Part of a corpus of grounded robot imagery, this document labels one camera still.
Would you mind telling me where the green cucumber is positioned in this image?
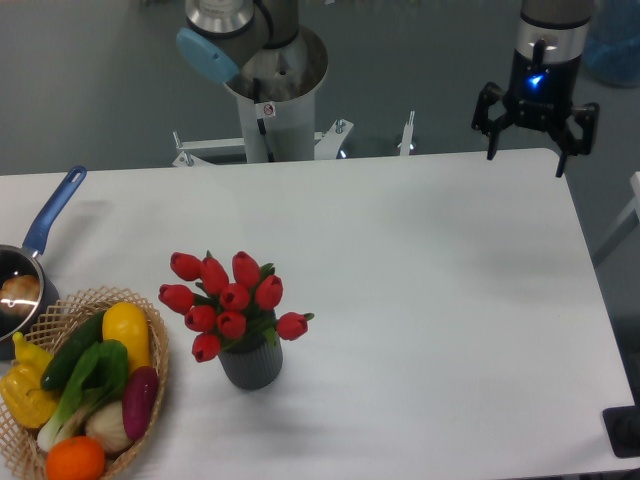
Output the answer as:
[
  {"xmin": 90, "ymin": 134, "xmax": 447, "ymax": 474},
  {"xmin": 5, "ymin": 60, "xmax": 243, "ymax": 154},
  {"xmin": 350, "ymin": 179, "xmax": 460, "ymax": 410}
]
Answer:
[{"xmin": 40, "ymin": 310, "xmax": 106, "ymax": 391}]

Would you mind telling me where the white furniture leg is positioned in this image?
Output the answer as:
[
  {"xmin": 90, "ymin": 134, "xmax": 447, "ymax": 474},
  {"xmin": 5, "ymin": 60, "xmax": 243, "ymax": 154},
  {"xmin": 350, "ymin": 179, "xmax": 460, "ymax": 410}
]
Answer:
[{"xmin": 592, "ymin": 171, "xmax": 639, "ymax": 268}]

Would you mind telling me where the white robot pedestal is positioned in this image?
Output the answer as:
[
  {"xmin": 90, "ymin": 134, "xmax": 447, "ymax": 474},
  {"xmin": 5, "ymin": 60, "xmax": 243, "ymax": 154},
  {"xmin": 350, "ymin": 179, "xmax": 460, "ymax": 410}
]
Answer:
[{"xmin": 225, "ymin": 26, "xmax": 328, "ymax": 164}]

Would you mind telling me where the beige garlic bulb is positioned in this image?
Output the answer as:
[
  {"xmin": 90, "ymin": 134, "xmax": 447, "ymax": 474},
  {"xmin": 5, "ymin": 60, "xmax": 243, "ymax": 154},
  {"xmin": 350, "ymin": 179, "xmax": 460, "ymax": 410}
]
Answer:
[{"xmin": 85, "ymin": 401, "xmax": 133, "ymax": 455}]

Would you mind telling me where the orange fruit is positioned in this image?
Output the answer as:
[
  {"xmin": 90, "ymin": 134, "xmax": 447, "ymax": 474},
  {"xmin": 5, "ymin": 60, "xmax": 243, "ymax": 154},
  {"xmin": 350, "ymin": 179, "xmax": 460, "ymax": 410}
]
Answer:
[{"xmin": 45, "ymin": 436, "xmax": 106, "ymax": 480}]

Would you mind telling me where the red tulip bouquet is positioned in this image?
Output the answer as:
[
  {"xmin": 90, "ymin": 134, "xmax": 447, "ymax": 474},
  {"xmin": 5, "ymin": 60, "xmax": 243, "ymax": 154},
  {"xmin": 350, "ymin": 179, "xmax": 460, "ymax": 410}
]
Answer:
[{"xmin": 158, "ymin": 251, "xmax": 314, "ymax": 363}]

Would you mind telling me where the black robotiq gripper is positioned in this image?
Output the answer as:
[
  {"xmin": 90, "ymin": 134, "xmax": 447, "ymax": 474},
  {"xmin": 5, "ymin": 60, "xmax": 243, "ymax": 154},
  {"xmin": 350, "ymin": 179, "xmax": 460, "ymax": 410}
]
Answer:
[{"xmin": 471, "ymin": 51, "xmax": 601, "ymax": 179}]

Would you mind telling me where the green bok choy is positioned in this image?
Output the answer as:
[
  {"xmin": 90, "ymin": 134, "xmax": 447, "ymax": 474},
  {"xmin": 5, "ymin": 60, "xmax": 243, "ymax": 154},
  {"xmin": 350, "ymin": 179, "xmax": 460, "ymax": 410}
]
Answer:
[{"xmin": 37, "ymin": 340, "xmax": 129, "ymax": 452}]

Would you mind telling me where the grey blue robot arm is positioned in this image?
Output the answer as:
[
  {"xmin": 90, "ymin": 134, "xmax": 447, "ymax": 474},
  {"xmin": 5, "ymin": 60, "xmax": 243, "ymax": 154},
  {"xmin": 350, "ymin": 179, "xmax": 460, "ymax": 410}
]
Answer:
[{"xmin": 176, "ymin": 1, "xmax": 599, "ymax": 176}]

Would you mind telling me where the yellow squash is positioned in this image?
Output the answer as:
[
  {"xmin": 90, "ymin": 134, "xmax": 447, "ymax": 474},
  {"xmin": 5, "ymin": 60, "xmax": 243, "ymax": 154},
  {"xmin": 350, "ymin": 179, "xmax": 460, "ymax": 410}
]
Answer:
[{"xmin": 102, "ymin": 302, "xmax": 151, "ymax": 374}]

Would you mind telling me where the white metal base frame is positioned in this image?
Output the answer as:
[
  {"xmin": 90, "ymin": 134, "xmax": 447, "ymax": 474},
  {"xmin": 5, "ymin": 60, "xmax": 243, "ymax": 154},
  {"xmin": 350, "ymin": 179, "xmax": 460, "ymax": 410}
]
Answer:
[{"xmin": 172, "ymin": 110, "xmax": 417, "ymax": 167}]

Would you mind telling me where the yellow bell pepper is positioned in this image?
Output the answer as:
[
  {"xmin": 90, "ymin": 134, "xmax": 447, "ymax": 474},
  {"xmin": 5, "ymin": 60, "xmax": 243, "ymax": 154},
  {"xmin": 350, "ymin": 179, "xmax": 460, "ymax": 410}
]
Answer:
[{"xmin": 1, "ymin": 332, "xmax": 60, "ymax": 429}]

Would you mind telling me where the purple sweet potato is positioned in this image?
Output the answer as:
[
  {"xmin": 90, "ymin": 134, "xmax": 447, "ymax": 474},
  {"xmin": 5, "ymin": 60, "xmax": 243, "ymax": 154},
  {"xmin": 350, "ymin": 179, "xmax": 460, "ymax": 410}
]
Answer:
[{"xmin": 122, "ymin": 366, "xmax": 159, "ymax": 441}]

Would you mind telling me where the bread roll in pan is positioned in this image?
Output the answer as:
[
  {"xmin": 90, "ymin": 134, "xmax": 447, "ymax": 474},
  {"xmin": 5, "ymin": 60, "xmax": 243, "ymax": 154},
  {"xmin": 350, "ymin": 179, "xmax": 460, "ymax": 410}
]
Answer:
[{"xmin": 1, "ymin": 275, "xmax": 40, "ymax": 318}]

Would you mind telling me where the blue translucent container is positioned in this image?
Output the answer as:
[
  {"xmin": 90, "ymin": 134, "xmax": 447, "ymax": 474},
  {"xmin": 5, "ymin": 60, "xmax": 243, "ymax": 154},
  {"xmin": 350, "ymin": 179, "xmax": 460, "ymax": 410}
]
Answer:
[{"xmin": 583, "ymin": 1, "xmax": 639, "ymax": 88}]

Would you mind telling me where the blue handled saucepan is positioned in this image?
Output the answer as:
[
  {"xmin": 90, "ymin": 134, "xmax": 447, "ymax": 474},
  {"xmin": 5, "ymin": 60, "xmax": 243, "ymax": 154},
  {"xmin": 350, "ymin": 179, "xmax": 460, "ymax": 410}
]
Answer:
[{"xmin": 1, "ymin": 165, "xmax": 87, "ymax": 361}]

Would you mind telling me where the dark grey ribbed vase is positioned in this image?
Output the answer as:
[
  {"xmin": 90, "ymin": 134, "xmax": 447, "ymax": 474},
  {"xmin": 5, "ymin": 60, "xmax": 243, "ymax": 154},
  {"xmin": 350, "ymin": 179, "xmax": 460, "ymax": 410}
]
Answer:
[{"xmin": 219, "ymin": 339, "xmax": 283, "ymax": 391}]

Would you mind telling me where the black device at edge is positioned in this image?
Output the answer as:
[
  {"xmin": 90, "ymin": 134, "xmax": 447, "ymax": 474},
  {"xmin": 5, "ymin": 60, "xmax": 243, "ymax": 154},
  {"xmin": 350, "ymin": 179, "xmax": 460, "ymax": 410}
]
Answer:
[{"xmin": 602, "ymin": 406, "xmax": 639, "ymax": 458}]

